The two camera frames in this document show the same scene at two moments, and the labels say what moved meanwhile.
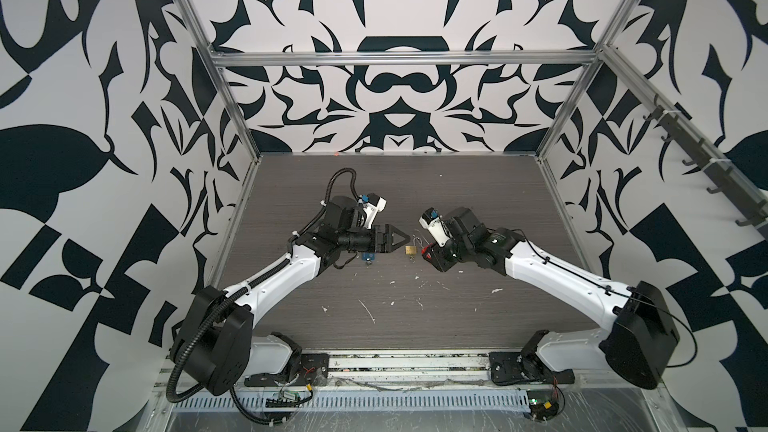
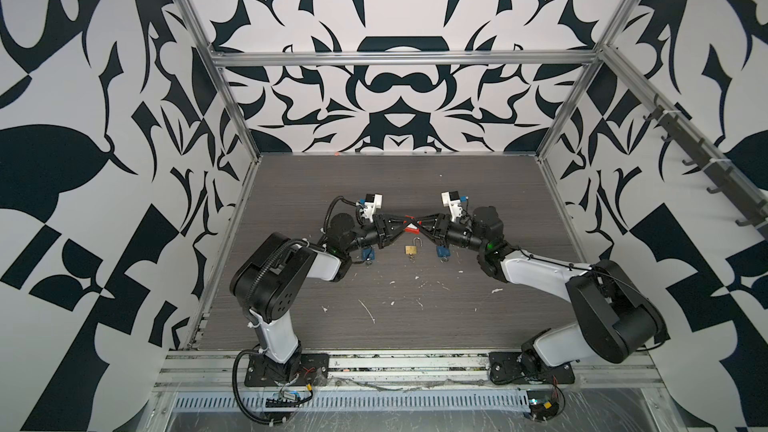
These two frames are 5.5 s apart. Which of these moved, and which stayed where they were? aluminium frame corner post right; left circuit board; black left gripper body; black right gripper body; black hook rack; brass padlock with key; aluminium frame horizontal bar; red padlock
Moved: black right gripper body; red padlock
Stayed: aluminium frame corner post right; left circuit board; black left gripper body; brass padlock with key; aluminium frame horizontal bar; black hook rack
